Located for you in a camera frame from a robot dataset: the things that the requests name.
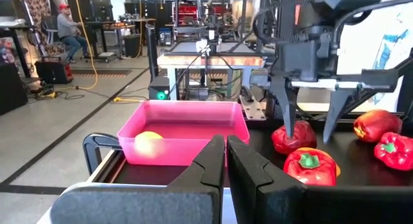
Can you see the red tool cabinet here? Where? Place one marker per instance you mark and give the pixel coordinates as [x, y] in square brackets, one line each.
[187, 14]

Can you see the red and black box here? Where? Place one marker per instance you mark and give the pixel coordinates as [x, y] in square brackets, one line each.
[51, 72]

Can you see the black office desk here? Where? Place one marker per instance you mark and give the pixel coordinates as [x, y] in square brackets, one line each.
[96, 24]

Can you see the black upright panel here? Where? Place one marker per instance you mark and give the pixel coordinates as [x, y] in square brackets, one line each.
[151, 53]

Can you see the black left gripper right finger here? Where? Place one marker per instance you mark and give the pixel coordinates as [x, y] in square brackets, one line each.
[290, 208]

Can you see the black office chair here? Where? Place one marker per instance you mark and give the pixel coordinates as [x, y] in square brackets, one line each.
[48, 24]

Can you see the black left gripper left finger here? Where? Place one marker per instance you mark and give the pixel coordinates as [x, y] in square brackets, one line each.
[145, 208]

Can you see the black trash bin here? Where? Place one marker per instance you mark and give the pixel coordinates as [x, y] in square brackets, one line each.
[132, 46]

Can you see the glossy wrinkled red pepper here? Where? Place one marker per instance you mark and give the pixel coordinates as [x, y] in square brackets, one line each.
[303, 137]

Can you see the person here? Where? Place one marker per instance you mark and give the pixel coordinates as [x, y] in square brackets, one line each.
[66, 27]

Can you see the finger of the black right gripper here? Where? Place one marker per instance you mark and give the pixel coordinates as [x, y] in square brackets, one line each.
[337, 103]
[287, 101]

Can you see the red bell pepper green stem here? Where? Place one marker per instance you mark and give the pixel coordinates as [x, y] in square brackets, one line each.
[309, 172]
[397, 153]

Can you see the wooden top workbench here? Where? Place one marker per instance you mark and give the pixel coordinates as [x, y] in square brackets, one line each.
[193, 61]

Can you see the black computer tower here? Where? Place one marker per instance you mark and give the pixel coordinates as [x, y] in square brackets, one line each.
[158, 86]

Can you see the floral hanging garment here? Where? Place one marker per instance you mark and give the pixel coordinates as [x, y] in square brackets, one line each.
[35, 4]

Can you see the pink plastic bin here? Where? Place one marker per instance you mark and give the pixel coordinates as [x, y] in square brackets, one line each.
[193, 114]

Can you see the metal bracket plate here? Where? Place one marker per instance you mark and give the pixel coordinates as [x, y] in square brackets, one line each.
[253, 109]

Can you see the red apple with yellow spot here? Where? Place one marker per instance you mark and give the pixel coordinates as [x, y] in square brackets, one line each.
[377, 125]

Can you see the black speaker box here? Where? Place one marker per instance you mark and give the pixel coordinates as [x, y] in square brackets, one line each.
[13, 88]

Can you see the black frame strut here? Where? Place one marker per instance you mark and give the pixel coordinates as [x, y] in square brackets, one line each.
[374, 96]

